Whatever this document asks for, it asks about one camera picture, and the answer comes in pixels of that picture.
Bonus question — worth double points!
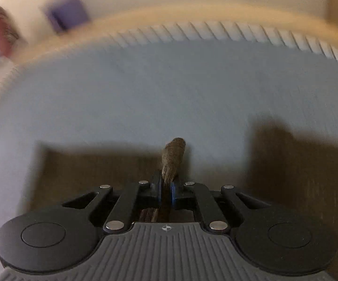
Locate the brown corduroy pants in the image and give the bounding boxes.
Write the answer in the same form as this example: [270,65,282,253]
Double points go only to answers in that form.
[27,119,338,279]

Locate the purple folded mat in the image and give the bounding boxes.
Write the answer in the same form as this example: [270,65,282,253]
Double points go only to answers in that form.
[42,0,90,34]

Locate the wooden bed frame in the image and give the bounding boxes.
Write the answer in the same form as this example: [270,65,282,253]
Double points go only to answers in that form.
[0,1,338,98]

